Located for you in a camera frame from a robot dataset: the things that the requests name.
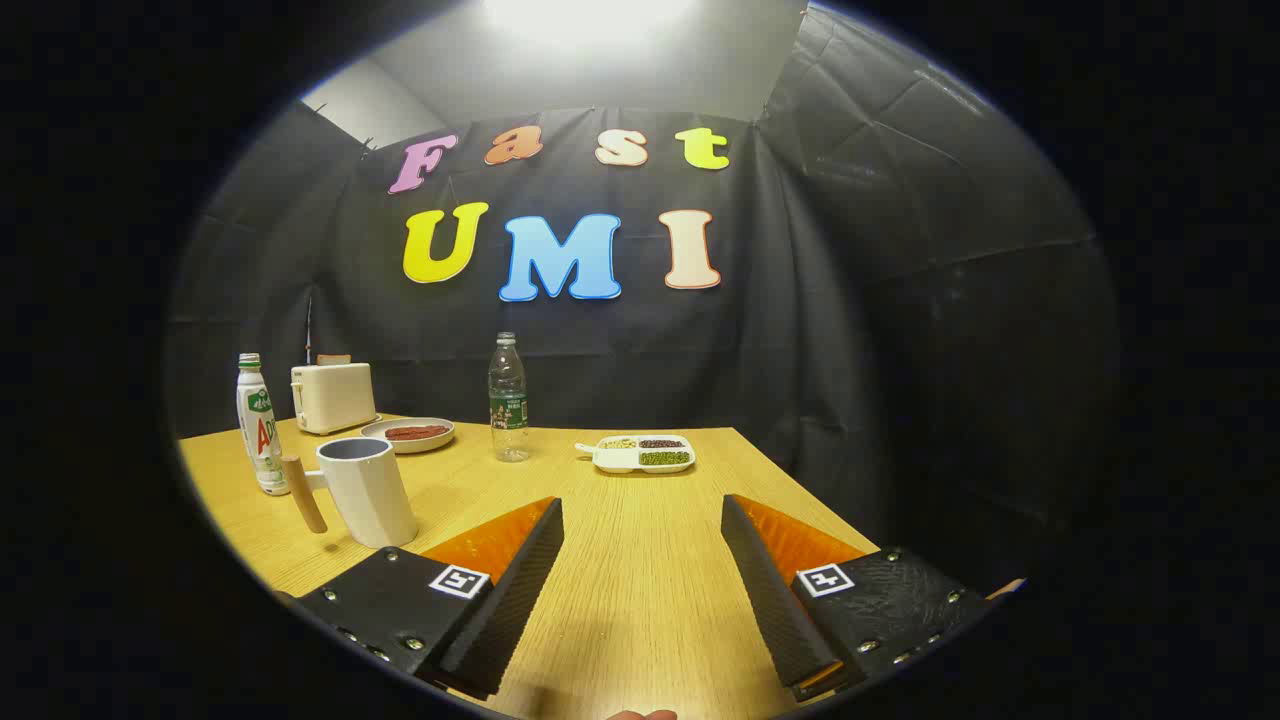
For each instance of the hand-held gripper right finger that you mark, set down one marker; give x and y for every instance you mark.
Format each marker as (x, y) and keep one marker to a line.
(765, 590)

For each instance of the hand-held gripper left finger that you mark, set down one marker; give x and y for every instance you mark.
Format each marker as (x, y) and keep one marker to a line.
(520, 590)

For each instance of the white juice bottle green collar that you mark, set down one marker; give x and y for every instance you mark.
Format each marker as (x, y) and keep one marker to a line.
(262, 430)

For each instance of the clear plastic water bottle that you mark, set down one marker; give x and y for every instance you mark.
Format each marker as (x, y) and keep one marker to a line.
(508, 420)

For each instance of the wooden table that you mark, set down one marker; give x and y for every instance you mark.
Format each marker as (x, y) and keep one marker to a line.
(640, 560)

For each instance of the white divided bean tray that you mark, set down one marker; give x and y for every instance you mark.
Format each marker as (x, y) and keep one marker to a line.
(615, 460)

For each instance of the grey oval plate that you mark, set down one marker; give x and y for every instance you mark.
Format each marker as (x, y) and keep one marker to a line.
(420, 447)

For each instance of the red meat slices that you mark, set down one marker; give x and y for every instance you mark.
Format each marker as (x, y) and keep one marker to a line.
(415, 432)

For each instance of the black backdrop cloth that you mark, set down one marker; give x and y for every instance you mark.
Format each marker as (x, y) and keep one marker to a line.
(850, 350)

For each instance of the cream toaster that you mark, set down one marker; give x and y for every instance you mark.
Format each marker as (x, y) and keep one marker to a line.
(335, 398)

